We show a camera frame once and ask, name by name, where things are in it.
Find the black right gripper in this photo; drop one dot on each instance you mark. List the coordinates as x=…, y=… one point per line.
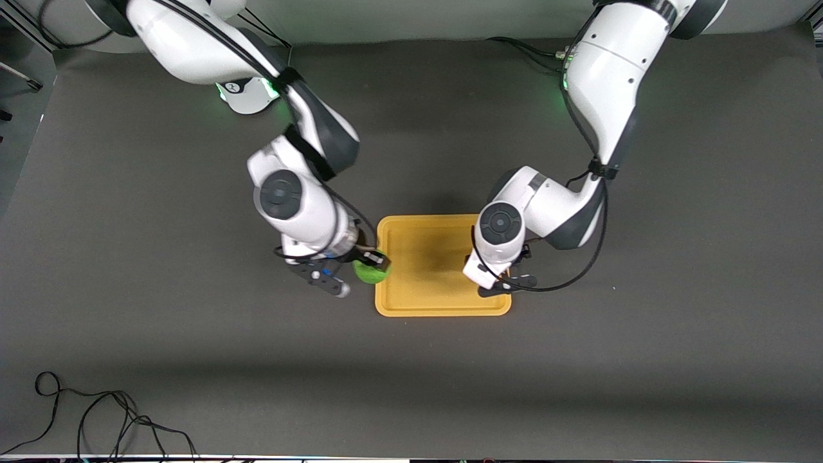
x=362, y=250

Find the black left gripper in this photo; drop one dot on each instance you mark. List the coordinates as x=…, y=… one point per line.
x=522, y=254

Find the green apple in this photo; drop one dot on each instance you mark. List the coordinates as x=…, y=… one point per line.
x=371, y=274

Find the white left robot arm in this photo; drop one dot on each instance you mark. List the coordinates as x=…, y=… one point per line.
x=604, y=83

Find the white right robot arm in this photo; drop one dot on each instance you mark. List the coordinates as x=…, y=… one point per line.
x=296, y=199

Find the yellow plastic tray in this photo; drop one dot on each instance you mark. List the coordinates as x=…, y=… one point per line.
x=424, y=283

